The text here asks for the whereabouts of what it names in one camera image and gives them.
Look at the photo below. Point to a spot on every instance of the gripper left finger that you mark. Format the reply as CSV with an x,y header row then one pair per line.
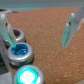
x,y
6,29

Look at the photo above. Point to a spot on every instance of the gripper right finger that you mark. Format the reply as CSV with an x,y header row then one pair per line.
x,y
70,29

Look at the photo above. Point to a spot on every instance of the blue button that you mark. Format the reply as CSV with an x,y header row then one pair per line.
x,y
20,52

